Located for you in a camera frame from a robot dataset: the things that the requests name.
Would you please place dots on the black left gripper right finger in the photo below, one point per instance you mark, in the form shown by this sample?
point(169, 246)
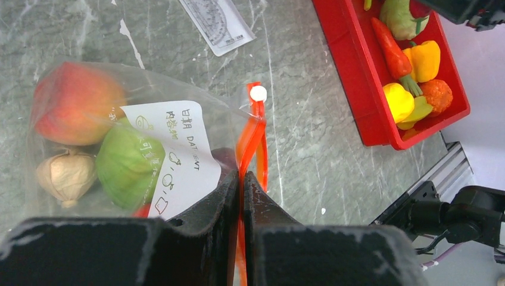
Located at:
point(281, 251)

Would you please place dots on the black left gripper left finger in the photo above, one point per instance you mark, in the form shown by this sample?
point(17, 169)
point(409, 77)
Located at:
point(196, 247)

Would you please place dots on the green cabbage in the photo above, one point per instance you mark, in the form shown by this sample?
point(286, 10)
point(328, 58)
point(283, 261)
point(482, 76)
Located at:
point(405, 19)
point(128, 165)

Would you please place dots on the clear zip bag orange zipper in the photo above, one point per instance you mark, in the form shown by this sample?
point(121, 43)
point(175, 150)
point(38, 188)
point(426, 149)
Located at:
point(204, 137)

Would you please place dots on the white garlic bulb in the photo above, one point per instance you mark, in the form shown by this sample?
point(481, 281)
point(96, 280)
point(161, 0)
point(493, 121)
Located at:
point(67, 176)

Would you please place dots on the orange peach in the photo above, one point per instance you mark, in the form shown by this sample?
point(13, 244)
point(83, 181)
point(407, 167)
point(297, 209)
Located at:
point(76, 104)

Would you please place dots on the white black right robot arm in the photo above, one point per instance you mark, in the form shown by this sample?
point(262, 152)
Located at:
point(476, 213)

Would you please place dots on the yellow bell pepper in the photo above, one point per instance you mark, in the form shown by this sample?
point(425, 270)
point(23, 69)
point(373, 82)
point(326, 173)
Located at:
point(400, 101)
point(425, 60)

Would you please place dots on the yellow green mango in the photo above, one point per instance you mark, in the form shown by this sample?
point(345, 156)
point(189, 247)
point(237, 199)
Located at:
point(421, 110)

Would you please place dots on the red plastic bin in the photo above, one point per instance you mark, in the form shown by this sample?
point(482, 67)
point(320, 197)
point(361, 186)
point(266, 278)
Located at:
point(363, 73)

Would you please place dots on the orange carrot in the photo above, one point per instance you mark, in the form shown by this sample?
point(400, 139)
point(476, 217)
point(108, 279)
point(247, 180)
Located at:
point(398, 64)

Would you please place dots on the ruler set clear package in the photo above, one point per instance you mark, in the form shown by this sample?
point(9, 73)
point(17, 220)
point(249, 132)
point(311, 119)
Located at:
point(219, 23)

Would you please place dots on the orange pumpkin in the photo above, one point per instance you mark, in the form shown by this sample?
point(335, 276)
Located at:
point(438, 94)

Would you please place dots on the aluminium frame profile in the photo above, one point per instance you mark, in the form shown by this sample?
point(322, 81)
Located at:
point(449, 175)

